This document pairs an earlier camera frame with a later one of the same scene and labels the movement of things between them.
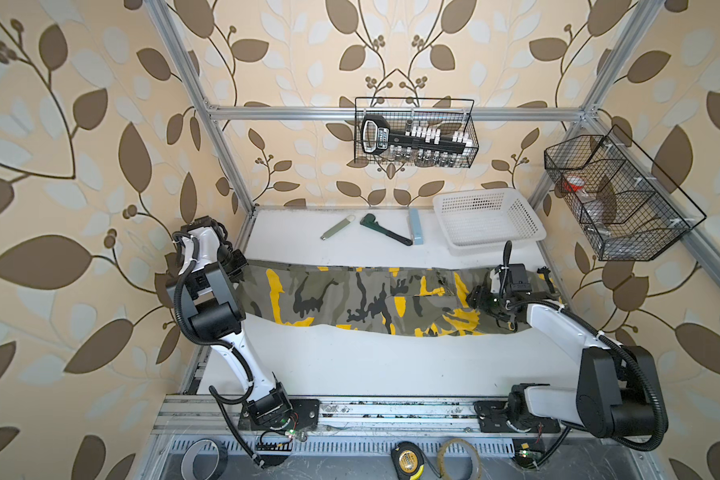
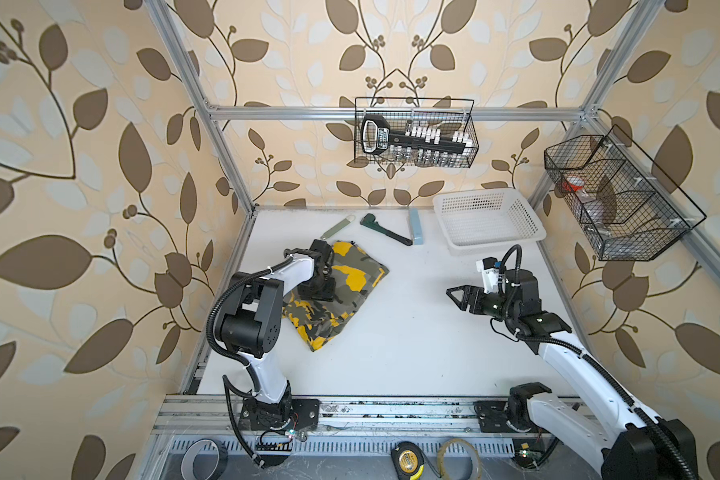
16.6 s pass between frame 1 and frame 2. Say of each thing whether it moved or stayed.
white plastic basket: stayed
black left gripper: moved
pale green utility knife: stayed
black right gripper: stayed
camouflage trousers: moved
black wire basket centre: stayed
